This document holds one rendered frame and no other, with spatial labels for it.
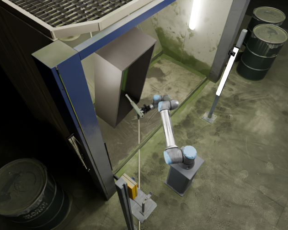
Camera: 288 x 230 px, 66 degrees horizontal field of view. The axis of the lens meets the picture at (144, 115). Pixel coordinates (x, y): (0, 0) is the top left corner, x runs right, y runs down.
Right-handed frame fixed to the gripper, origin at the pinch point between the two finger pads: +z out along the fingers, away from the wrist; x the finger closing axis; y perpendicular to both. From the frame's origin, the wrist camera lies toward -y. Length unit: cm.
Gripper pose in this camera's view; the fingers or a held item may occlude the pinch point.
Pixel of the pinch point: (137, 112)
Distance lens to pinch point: 316.1
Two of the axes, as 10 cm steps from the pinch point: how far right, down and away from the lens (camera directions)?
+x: -5.2, -6.7, 5.2
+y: -0.2, 6.2, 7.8
